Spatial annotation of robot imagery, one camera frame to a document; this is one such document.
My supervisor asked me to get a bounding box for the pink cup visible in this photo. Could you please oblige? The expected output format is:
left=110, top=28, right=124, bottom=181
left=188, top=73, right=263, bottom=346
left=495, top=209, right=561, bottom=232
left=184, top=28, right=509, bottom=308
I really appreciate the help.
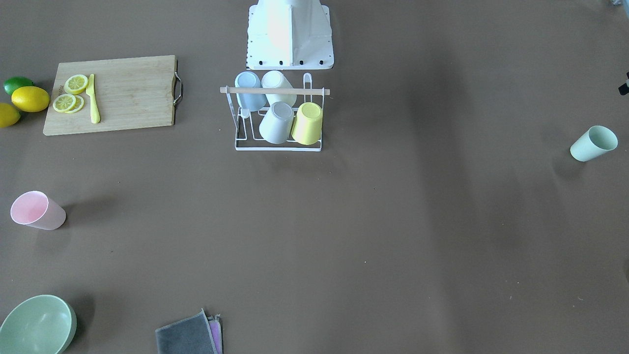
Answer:
left=10, top=191, right=67, bottom=231

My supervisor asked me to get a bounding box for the mint green cup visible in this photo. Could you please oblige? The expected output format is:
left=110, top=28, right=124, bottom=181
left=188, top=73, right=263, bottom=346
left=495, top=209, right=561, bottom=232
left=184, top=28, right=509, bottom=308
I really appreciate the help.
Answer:
left=569, top=125, right=618, bottom=163

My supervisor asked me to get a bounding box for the yellow cup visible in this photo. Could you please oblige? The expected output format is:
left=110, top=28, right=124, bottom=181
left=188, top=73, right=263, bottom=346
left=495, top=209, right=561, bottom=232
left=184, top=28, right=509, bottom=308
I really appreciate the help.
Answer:
left=290, top=102, right=323, bottom=146

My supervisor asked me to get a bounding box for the grey cup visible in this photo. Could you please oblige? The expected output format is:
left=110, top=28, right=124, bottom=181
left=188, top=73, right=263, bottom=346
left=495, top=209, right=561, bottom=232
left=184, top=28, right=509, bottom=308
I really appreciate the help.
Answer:
left=259, top=102, right=294, bottom=144

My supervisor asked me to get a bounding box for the blue cup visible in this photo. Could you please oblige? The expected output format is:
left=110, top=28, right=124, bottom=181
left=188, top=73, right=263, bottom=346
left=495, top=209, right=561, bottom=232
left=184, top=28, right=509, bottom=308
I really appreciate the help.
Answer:
left=234, top=70, right=268, bottom=112

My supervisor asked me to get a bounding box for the white cup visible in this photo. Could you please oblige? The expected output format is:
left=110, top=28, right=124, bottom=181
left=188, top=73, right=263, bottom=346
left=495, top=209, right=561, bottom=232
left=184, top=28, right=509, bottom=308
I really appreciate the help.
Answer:
left=261, top=70, right=297, bottom=107

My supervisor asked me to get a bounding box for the purple cloth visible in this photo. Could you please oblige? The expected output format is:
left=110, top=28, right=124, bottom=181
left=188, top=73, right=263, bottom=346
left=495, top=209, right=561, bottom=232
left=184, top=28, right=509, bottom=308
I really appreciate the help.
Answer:
left=207, top=314, right=223, bottom=354

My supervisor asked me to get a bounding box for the wooden cutting board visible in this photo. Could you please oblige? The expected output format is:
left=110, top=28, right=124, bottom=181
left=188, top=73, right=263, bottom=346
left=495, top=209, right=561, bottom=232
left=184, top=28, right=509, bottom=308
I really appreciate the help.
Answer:
left=43, top=55, right=183, bottom=136

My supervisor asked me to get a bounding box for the grey cloth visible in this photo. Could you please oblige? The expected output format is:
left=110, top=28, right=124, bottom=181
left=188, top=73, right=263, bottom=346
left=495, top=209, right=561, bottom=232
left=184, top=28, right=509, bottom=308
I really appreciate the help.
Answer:
left=155, top=309, right=215, bottom=354

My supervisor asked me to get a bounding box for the yellow plastic knife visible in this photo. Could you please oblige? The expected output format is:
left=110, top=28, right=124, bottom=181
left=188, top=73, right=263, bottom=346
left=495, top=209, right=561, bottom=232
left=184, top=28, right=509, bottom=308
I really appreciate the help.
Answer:
left=86, top=74, right=101, bottom=124

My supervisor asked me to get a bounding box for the lemon slice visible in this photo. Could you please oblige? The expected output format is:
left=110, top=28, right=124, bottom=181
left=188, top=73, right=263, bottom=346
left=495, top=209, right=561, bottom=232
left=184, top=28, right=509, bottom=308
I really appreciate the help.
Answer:
left=52, top=93, right=77, bottom=113
left=65, top=95, right=85, bottom=114
left=63, top=74, right=88, bottom=95

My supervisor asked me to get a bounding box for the yellow lemon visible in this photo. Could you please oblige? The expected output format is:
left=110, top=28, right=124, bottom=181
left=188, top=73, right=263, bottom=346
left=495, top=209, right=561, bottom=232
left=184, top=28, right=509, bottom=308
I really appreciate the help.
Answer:
left=11, top=87, right=50, bottom=113
left=0, top=102, right=21, bottom=128

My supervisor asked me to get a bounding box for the green bowl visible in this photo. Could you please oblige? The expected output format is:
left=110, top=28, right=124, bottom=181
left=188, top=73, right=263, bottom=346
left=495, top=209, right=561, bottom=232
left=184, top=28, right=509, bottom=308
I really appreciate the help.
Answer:
left=0, top=295, right=77, bottom=354

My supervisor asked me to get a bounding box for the green lime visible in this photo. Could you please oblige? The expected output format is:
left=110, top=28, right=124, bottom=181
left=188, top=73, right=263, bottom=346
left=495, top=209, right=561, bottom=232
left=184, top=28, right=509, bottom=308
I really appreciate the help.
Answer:
left=3, top=76, right=34, bottom=96

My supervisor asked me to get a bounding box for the white wire cup rack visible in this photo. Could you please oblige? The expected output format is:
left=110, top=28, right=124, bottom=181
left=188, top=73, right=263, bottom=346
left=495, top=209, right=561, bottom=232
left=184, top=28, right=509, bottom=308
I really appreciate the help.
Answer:
left=220, top=70, right=331, bottom=152

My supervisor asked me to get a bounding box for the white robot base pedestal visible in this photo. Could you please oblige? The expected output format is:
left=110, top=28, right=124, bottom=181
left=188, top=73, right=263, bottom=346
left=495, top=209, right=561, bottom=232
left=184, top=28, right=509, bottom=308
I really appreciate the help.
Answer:
left=246, top=0, right=335, bottom=70

